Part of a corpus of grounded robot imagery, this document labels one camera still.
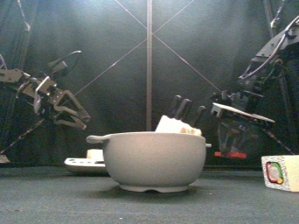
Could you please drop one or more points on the red toy salmon slice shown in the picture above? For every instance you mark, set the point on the red toy salmon slice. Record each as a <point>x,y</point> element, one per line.
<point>231,155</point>

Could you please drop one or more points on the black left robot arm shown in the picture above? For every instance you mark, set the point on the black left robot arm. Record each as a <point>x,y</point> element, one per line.
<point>9,75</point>

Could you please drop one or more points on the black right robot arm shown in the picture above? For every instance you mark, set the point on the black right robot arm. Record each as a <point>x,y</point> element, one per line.
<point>278,55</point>

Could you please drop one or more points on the white toy rice block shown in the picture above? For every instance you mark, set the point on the white toy rice block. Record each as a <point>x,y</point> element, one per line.
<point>95,154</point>

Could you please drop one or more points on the pale wooden knife block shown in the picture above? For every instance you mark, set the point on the pale wooden knife block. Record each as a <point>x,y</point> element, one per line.
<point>172,126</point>

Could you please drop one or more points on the white toy plate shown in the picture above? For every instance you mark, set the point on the white toy plate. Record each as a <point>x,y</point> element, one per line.
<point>83,167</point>

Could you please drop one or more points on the small white green box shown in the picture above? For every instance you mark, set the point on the small white green box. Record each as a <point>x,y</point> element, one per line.
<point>282,173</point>

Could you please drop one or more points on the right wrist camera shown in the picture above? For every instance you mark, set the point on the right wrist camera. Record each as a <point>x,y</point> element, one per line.
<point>224,96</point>

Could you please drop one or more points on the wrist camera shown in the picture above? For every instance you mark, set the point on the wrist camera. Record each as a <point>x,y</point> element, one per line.
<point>57,66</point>
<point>224,96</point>

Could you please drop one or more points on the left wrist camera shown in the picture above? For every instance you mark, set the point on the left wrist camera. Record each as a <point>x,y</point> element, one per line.
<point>57,66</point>

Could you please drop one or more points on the grey metal frame pole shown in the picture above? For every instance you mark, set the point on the grey metal frame pole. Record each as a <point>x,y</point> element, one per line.
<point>148,73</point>

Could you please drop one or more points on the white frame foot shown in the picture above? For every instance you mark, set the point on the white frame foot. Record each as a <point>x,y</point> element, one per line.
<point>4,159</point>

